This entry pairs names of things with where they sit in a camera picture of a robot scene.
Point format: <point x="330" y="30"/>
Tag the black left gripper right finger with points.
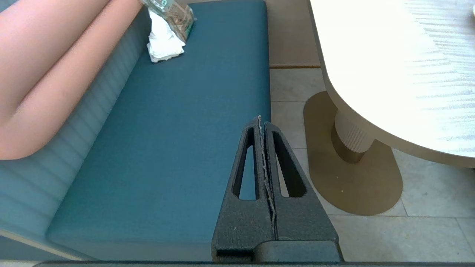
<point x="302" y="222"/>

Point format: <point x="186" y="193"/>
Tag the printed snack packet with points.
<point x="174" y="16"/>

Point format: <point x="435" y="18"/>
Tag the long pink bolster cushion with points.
<point x="55" y="66"/>

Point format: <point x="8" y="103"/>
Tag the crumpled white tissue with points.
<point x="163" y="42"/>

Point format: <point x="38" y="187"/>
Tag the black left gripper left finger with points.
<point x="241" y="226"/>

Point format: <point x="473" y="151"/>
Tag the teal bench with snack packet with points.
<point x="167" y="148"/>

